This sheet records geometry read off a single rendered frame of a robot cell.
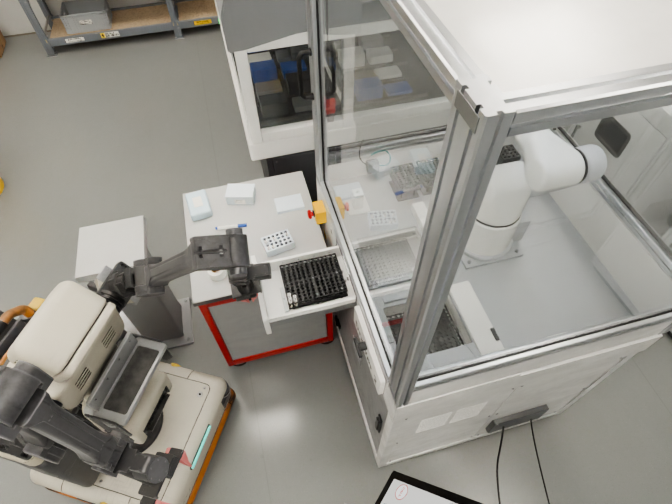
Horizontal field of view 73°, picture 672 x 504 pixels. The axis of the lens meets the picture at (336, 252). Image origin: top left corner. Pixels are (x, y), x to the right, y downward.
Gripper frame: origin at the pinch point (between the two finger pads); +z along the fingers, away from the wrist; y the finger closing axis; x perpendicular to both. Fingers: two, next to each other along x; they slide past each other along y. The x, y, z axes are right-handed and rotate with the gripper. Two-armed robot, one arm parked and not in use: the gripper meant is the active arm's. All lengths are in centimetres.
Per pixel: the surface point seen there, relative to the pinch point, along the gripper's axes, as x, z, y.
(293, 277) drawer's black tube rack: 7.5, 3.4, 16.9
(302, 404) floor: -13, 90, 8
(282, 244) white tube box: 30.2, 11.4, 15.8
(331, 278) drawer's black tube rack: 1.5, 0.9, 30.5
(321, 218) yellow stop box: 32.8, 3.2, 34.0
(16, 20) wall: 417, 75, -184
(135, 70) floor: 322, 91, -77
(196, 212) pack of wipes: 57, 9, -18
